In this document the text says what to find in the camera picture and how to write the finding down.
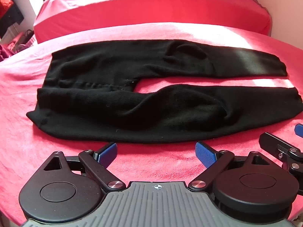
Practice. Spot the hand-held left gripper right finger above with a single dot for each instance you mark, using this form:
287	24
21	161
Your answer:
204	153

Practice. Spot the pink handbag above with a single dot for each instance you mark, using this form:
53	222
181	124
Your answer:
24	41

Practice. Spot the black pants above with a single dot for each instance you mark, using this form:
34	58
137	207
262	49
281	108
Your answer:
151	108

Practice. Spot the dark hanging clothes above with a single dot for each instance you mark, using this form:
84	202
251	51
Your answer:
10	14

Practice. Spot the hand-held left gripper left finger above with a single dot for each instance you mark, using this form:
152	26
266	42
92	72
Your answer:
107	153

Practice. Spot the bed with red sheet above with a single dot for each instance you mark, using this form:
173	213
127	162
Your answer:
151	9

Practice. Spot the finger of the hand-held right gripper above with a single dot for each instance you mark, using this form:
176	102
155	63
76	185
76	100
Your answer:
298	130
272	144

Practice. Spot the pink red blanket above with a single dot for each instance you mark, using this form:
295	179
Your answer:
47	151

